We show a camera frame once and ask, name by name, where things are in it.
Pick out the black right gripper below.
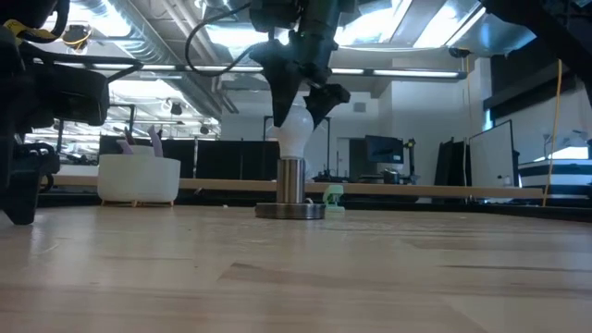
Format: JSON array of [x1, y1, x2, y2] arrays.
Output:
[[249, 0, 357, 130]]

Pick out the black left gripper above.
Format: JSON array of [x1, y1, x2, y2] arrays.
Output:
[[0, 41, 61, 227]]

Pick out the white lightbulb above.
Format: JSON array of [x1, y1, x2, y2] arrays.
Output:
[[272, 104, 315, 161]]

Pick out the brushed metal lamp socket base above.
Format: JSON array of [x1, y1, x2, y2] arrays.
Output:
[[254, 157, 327, 220]]

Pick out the black computer monitor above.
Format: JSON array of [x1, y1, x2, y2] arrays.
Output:
[[364, 135, 404, 165]]

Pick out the black partition panels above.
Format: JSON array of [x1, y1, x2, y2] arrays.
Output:
[[98, 135, 281, 181]]

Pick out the small green plastic clamp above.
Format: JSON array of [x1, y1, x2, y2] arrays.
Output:
[[322, 184, 346, 213]]

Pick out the long ceiling light bar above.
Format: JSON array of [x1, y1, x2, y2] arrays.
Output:
[[92, 63, 466, 80]]

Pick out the white ribbed bowl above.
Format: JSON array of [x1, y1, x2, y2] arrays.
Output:
[[96, 145, 181, 204]]

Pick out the tall purple utensil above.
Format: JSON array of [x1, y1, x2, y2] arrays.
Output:
[[147, 125, 164, 158]]

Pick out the long wooden workbench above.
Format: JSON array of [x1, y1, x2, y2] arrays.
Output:
[[50, 174, 545, 200]]

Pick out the white board on stand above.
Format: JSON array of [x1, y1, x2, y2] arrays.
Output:
[[469, 119, 519, 189]]

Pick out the black white striped table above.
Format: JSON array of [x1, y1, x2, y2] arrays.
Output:
[[517, 159, 592, 198]]

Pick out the black metal frame stand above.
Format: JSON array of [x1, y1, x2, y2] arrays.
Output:
[[263, 115, 332, 179]]

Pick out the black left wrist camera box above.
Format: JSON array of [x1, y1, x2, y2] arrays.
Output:
[[27, 64, 111, 129]]

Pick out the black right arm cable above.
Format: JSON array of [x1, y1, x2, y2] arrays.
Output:
[[184, 2, 274, 78]]

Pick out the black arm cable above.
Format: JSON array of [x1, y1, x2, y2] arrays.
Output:
[[184, 2, 274, 78], [18, 43, 144, 84]]

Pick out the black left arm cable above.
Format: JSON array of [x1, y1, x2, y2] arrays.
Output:
[[18, 43, 144, 84]]

